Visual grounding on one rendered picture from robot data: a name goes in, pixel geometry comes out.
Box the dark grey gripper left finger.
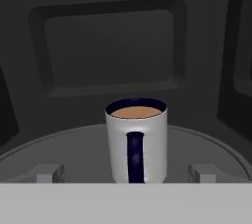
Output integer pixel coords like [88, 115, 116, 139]
[5, 163, 66, 185]

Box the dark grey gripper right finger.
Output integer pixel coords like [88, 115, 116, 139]
[187, 163, 251, 185]

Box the white cup of tea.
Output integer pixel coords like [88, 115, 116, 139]
[104, 97, 169, 185]

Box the grey round microwave turntable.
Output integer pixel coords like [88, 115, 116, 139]
[0, 123, 252, 185]

